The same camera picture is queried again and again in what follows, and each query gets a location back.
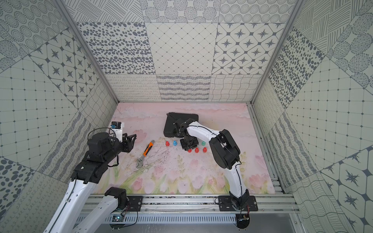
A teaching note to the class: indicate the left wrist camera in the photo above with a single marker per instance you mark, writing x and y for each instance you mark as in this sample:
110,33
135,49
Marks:
117,127

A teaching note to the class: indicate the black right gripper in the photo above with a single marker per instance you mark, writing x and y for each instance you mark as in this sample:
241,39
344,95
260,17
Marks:
186,147

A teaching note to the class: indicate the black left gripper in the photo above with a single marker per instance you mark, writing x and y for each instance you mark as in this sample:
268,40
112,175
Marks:
126,142

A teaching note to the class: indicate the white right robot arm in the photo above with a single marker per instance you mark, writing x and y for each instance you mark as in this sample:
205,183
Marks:
225,151

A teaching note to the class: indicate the black plastic tool case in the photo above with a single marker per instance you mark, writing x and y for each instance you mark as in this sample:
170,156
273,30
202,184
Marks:
174,121

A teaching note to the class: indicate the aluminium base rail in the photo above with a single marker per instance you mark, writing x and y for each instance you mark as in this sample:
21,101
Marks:
175,209

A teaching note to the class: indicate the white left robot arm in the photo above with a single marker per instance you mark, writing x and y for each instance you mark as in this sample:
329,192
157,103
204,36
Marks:
102,149

